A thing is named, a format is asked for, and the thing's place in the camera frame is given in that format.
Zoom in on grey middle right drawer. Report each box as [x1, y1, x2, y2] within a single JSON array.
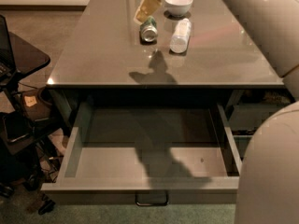
[[229, 104, 282, 159]]

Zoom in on white bowl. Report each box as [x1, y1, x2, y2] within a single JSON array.
[[164, 0, 193, 17]]

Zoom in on brown box with note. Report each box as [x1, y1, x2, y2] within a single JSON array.
[[21, 88, 53, 121]]

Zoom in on black side table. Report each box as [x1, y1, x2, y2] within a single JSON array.
[[1, 33, 63, 190]]

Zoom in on green soda can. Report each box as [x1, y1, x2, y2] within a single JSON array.
[[140, 16, 158, 43]]

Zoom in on clear plastic bottle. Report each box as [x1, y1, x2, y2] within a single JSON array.
[[170, 18, 192, 53]]

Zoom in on metal drawer handle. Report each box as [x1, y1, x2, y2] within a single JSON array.
[[135, 192, 169, 207]]

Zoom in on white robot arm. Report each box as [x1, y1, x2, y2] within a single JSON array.
[[222, 0, 299, 224]]

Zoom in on open grey top drawer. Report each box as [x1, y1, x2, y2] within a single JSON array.
[[42, 103, 241, 205]]

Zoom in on black laptop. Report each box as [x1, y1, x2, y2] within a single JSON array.
[[0, 15, 16, 80]]

